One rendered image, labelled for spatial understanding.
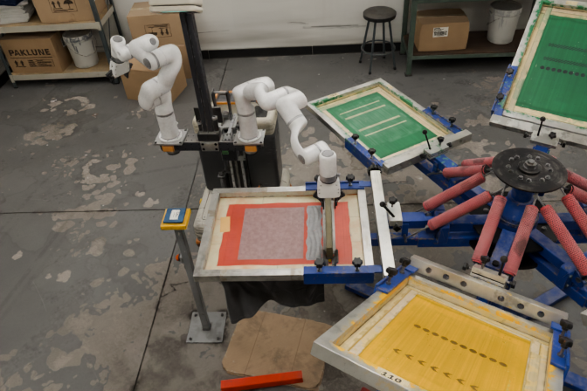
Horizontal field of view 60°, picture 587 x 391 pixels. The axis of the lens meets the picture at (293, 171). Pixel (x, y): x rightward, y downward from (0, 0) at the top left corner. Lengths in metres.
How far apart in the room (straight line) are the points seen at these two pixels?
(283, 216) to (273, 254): 0.25
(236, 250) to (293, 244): 0.27
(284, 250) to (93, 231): 2.15
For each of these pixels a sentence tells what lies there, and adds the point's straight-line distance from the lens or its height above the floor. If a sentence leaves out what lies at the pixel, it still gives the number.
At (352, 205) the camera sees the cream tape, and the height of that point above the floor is 0.96.
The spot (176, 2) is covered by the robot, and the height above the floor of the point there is 1.95.
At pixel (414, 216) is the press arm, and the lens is 2.43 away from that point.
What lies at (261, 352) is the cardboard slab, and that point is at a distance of 3.19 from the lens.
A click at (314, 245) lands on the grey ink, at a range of 2.39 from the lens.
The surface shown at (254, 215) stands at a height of 0.96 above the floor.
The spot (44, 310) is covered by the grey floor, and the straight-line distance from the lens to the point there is 3.85.
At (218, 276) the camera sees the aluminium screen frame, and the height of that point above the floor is 0.99.
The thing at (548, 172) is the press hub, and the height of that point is 1.31.
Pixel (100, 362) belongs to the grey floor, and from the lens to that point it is 3.44.
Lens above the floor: 2.72
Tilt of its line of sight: 39 degrees down
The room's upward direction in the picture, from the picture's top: 4 degrees counter-clockwise
